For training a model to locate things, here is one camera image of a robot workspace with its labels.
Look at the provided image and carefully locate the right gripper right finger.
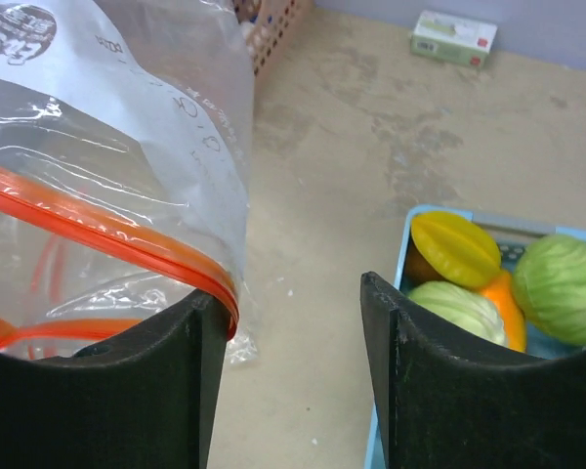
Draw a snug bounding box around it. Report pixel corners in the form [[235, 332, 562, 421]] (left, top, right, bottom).
[[359, 271, 586, 469]]

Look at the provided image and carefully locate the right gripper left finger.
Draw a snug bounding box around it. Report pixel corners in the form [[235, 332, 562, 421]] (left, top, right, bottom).
[[0, 291, 228, 468]]

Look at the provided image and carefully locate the green cabbage front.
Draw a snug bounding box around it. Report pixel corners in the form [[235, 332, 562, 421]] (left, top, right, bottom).
[[407, 281, 509, 346]]

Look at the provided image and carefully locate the green cabbage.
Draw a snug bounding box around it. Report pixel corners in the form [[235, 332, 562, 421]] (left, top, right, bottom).
[[512, 234, 586, 346], [407, 281, 509, 346]]

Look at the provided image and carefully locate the green cabbage back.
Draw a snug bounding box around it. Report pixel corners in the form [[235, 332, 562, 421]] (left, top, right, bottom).
[[512, 234, 586, 346]]

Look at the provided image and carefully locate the clear orange zip bag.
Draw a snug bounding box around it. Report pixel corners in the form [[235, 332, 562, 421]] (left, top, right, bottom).
[[0, 1, 254, 360]]

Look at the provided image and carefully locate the orange fruit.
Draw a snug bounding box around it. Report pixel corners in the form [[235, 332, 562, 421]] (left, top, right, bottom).
[[477, 269, 526, 353]]

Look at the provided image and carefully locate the yellow starfruit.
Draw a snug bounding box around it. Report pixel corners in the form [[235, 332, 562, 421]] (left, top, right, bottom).
[[410, 210, 501, 289]]

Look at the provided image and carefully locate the blue plastic basket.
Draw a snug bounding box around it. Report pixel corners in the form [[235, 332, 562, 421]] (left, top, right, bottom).
[[363, 204, 586, 469]]

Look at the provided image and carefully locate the green white small box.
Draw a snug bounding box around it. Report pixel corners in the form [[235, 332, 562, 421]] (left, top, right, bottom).
[[410, 10, 498, 69]]

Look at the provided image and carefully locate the pink desk organizer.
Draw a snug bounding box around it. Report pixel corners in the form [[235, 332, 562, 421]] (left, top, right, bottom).
[[232, 0, 314, 86]]

